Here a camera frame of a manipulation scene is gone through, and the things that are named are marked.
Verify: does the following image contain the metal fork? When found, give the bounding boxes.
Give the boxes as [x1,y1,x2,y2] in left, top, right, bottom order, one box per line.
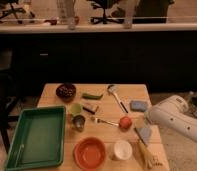
[91,116,119,127]

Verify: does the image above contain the orange ball toy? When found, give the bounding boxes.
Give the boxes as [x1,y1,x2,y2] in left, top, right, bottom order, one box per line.
[119,116,132,130]

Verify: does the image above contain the blue towel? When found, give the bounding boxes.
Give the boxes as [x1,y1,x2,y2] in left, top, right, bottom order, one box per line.
[139,126,152,145]

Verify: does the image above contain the left black office chair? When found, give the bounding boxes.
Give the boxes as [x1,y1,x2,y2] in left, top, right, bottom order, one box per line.
[0,0,35,24]

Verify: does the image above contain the green plastic tray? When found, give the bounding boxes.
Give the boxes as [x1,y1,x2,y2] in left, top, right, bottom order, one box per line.
[5,106,66,171]

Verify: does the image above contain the wooden brush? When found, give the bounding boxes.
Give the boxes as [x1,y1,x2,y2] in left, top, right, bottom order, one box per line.
[138,141,155,169]

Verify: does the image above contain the white cup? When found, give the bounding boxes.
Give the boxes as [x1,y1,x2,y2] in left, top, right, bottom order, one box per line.
[113,140,133,161]

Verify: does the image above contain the blue sponge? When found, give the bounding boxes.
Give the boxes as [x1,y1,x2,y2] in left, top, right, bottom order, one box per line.
[130,100,148,112]

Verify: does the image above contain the orange bowl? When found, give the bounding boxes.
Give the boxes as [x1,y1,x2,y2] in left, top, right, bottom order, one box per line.
[73,137,106,171]

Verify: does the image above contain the middle black office chair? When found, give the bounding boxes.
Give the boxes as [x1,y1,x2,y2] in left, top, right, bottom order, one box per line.
[87,0,120,24]

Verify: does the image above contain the black office chair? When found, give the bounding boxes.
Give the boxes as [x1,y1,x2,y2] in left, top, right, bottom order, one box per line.
[0,0,35,24]
[87,0,120,24]

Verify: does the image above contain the green cup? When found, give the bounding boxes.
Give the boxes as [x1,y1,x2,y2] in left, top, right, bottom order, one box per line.
[70,103,83,116]

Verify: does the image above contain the dark bowl of food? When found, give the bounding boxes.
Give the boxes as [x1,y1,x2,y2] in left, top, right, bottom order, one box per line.
[56,83,76,101]

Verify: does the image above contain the dark brown stick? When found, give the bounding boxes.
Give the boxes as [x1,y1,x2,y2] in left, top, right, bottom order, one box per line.
[83,106,99,115]

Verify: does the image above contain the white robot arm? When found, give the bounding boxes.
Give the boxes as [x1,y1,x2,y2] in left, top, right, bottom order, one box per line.
[145,95,197,142]

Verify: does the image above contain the small metal cup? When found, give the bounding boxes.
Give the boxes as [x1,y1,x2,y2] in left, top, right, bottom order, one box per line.
[72,115,85,131]

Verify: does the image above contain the green pepper toy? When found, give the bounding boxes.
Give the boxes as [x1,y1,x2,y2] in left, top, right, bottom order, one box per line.
[82,93,103,100]

